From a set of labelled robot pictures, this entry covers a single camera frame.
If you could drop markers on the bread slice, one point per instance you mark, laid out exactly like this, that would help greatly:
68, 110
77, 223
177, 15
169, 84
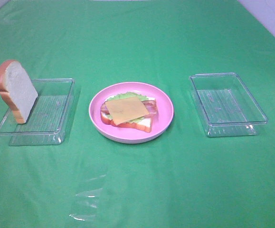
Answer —
141, 123
17, 90

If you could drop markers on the bacon strip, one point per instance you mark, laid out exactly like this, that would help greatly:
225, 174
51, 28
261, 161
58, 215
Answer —
149, 103
152, 111

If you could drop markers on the yellow cheese slice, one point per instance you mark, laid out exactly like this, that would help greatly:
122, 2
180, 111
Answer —
126, 109

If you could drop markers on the green lettuce leaf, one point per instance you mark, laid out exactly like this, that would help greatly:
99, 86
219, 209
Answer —
127, 95

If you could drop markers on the right clear plastic tray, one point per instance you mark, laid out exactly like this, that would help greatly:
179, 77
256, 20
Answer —
225, 105

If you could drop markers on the clear plastic tray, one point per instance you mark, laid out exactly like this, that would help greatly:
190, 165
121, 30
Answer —
225, 105
49, 118

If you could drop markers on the green tablecloth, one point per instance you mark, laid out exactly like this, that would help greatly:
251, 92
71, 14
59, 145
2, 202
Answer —
183, 179

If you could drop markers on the pink round plate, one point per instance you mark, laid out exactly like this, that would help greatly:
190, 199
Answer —
130, 135

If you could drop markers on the clear tape patch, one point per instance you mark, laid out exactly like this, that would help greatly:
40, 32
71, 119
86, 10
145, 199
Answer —
86, 199

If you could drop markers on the left clear plastic tray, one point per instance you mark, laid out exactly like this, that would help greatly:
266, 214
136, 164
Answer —
49, 118

